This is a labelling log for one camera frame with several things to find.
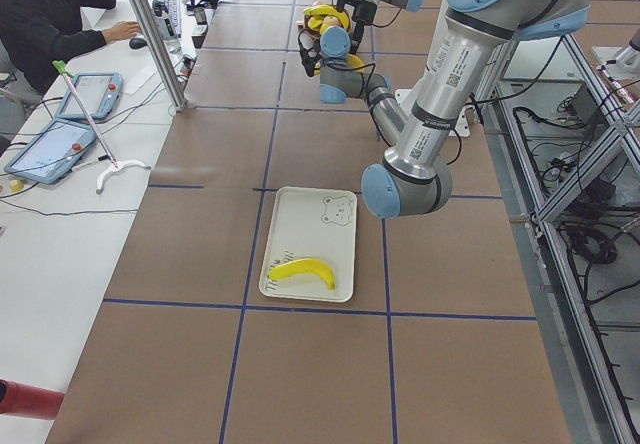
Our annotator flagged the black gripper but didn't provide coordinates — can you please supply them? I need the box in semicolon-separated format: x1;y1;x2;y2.
297;30;322;77

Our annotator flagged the yellow banana moved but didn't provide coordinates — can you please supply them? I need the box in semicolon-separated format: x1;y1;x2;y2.
267;258;335;290
344;54;365;72

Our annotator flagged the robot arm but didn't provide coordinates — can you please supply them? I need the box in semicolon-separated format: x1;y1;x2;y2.
361;0;590;219
298;0;424;146

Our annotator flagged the brown wicker basket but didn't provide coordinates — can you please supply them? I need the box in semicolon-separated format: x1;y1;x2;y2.
299;3;351;37

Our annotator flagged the white bear plate tray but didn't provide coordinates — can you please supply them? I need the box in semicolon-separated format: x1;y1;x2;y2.
259;186;357;303

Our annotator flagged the yellow banana middle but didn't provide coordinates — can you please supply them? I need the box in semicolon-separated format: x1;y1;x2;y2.
303;4;351;29

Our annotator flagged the teach pendant far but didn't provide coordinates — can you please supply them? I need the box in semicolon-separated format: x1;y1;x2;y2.
55;72;123;122

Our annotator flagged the teach pendant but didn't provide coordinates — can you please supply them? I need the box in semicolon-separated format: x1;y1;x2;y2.
55;72;123;122
4;118;96;185

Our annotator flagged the reacher grabber stick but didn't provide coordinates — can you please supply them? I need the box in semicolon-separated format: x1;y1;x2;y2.
51;59;152;196

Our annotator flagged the seated person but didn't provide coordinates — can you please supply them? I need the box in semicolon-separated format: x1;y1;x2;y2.
1;0;141;95

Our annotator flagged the teach pendant near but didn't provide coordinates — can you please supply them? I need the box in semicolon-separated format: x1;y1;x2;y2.
4;118;96;185

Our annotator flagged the red cylinder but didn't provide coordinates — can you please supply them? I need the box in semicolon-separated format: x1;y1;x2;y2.
1;379;65;420

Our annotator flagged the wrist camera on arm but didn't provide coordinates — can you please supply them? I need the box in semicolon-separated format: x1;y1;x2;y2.
336;0;378;54

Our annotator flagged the aluminium frame post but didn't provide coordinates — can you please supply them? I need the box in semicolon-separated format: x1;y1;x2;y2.
128;0;187;112

